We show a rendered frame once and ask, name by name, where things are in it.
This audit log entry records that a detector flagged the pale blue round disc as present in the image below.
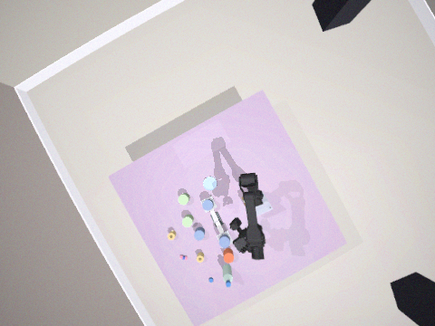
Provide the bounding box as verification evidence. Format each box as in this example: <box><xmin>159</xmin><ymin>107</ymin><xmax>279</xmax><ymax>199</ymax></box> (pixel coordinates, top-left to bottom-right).
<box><xmin>203</xmin><ymin>177</ymin><xmax>217</xmax><ymax>190</ymax></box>

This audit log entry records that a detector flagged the yellow cylinder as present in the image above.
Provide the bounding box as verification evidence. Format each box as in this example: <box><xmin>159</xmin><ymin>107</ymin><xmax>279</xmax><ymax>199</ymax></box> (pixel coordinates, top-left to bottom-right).
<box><xmin>168</xmin><ymin>230</ymin><xmax>176</xmax><ymax>240</ymax></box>
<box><xmin>197</xmin><ymin>252</ymin><xmax>204</xmax><ymax>263</ymax></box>

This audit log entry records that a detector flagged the orange cylinder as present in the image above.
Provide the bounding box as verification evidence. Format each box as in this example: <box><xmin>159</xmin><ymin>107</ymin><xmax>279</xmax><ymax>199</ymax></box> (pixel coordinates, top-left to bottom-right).
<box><xmin>223</xmin><ymin>248</ymin><xmax>234</xmax><ymax>264</ymax></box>

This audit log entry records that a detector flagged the blue cup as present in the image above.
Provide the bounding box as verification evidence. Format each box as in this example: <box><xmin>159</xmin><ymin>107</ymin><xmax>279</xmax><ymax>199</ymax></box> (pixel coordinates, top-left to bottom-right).
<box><xmin>194</xmin><ymin>227</ymin><xmax>205</xmax><ymax>240</ymax></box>
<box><xmin>219</xmin><ymin>235</ymin><xmax>230</xmax><ymax>248</ymax></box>
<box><xmin>202</xmin><ymin>199</ymin><xmax>214</xmax><ymax>211</ymax></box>

